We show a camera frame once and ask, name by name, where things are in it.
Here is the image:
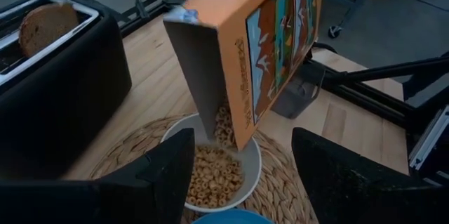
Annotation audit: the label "white ceramic bowl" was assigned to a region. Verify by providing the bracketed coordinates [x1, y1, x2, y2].
[160, 112, 263, 214]

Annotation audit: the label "orange Cheerios Protein cereal box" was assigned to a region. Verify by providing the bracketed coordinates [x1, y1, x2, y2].
[163, 0, 323, 151]

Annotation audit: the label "blue round plate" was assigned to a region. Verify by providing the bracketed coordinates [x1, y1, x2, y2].
[192, 208, 275, 224]

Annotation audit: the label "round woven straw placemat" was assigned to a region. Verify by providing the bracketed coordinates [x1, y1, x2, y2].
[89, 113, 319, 224]

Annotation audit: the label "round oat cereal pieces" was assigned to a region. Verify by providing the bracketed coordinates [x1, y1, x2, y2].
[185, 104, 245, 209]

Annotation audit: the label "black toaster with silver top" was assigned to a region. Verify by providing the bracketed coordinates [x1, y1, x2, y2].
[0, 0, 133, 179]

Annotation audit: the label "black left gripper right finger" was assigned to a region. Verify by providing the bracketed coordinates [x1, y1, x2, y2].
[291, 127, 449, 224]

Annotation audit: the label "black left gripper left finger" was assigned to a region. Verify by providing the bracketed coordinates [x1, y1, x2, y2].
[0, 127, 196, 224]

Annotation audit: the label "silver aluminium profile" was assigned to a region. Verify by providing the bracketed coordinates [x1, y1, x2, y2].
[408, 104, 449, 171]

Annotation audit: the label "brown bread slice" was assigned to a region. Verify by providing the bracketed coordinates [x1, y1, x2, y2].
[18, 2, 80, 58]

